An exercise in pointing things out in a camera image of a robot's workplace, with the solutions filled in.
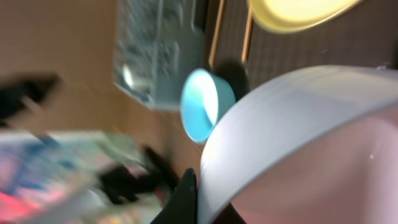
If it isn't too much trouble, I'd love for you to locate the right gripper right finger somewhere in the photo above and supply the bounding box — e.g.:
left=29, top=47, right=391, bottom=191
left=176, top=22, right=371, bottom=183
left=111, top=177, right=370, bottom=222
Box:
left=212, top=203, right=246, bottom=224

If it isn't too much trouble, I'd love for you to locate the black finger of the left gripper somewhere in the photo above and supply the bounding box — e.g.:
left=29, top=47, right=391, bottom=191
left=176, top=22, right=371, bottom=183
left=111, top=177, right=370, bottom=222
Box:
left=1, top=73, right=61, bottom=121

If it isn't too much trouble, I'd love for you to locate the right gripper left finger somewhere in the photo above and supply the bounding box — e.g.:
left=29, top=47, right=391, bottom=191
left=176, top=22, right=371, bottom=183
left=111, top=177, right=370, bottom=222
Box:
left=150, top=168, right=197, bottom=224

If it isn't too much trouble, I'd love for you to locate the white shallow bowl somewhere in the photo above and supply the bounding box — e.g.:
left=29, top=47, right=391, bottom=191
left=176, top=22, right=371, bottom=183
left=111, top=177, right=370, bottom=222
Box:
left=198, top=65, right=397, bottom=223

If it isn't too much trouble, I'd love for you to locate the grey dishwasher rack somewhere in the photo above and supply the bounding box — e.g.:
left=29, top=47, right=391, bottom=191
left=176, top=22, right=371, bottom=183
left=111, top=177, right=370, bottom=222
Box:
left=113, top=0, right=207, bottom=111

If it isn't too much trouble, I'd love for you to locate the colourful patterned floor mat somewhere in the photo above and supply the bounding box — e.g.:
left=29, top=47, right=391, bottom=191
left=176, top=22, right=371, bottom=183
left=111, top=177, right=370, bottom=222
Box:
left=1, top=132, right=170, bottom=223

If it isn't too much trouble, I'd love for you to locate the light blue bowl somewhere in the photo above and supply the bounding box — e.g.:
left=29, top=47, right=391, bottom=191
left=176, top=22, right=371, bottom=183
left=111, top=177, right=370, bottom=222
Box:
left=180, top=68, right=236, bottom=144

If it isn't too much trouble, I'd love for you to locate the left wooden chopstick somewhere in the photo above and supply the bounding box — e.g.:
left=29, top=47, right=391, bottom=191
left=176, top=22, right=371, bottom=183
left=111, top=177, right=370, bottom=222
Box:
left=208, top=0, right=225, bottom=68

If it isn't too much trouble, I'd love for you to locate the wooden chopstick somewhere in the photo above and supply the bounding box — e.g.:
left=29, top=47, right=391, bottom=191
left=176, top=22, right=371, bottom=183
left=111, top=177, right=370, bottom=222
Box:
left=241, top=5, right=253, bottom=63
left=208, top=0, right=225, bottom=68

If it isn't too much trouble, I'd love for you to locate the right wooden chopstick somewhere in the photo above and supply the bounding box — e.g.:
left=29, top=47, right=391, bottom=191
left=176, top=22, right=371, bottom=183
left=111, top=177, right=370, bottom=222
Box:
left=241, top=5, right=253, bottom=63

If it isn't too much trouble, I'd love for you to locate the yellow plate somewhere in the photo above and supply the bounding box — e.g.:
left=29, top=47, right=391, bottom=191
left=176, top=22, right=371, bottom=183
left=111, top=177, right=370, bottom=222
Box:
left=247, top=0, right=362, bottom=34

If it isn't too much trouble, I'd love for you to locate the dark brown serving tray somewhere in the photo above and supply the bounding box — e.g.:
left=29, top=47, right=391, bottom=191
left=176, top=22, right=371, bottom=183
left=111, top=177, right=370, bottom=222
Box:
left=204, top=0, right=397, bottom=100

